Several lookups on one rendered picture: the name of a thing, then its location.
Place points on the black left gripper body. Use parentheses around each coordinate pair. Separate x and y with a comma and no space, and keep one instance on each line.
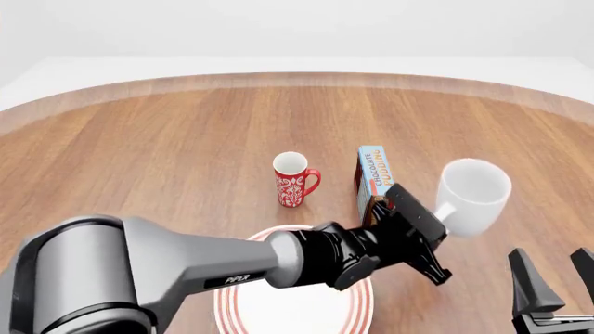
(415,214)

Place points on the chocolate pudding box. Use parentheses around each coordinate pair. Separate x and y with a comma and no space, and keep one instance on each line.
(373,170)

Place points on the white plate with red rings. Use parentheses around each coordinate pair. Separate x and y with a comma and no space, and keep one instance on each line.
(297,306)

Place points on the silver-grey left robot arm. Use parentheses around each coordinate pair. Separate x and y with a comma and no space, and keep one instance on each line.
(153,257)

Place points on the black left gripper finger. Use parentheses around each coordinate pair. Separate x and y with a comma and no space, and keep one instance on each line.
(431,266)

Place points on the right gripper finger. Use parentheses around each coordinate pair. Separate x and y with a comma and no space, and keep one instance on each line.
(585,271)
(531,288)

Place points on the red patterned mug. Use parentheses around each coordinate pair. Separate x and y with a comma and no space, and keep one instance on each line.
(291,186)

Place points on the white mug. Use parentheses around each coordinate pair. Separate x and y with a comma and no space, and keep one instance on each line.
(473,195)

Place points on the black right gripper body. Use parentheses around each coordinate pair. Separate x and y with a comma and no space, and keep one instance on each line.
(557,323)

